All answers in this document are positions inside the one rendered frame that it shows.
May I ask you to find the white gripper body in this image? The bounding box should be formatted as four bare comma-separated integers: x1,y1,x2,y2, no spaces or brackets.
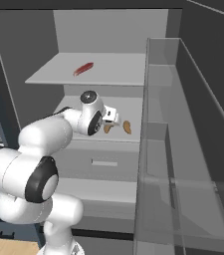
104,117,122,128

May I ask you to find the red raw steak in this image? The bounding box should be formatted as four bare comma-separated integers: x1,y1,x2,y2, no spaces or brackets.
72,62,95,78

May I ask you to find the grey fridge shelf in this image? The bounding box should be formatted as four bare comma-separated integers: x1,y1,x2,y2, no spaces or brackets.
24,52,147,88
51,96,144,144

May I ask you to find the grey fridge drawer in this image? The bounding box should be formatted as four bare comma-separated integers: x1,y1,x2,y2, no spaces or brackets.
54,144,140,184

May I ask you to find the small transparent door bin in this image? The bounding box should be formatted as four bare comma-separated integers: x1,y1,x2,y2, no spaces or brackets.
132,121,188,255

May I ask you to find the grey fridge door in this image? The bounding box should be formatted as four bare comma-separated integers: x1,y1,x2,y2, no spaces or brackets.
133,0,224,255

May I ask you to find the grey open fridge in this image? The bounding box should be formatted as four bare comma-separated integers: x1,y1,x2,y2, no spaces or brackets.
0,7,185,255

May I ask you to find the pale fridge drawer handle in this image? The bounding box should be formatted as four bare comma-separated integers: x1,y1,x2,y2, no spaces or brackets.
91,159,118,167

